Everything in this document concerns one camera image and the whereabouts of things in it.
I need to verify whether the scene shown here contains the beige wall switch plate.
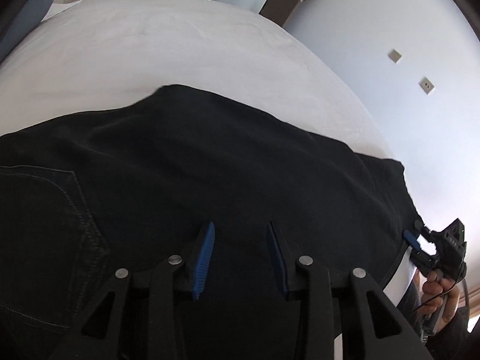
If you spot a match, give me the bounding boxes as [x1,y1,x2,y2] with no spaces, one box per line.
[388,49,402,63]

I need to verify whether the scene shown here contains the wall power socket plate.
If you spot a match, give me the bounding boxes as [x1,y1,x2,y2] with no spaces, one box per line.
[419,77,435,94]

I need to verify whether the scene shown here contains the rolled blue duvet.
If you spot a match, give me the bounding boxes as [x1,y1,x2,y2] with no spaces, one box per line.
[1,0,54,62]

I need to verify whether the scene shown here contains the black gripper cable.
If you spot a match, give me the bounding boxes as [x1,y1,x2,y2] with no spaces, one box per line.
[410,269,480,314]

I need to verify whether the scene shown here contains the person's right hand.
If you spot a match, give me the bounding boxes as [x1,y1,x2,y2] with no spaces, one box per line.
[417,270,461,335]

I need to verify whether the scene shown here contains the black denim pants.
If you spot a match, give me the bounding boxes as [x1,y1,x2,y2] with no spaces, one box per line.
[1,85,419,359]

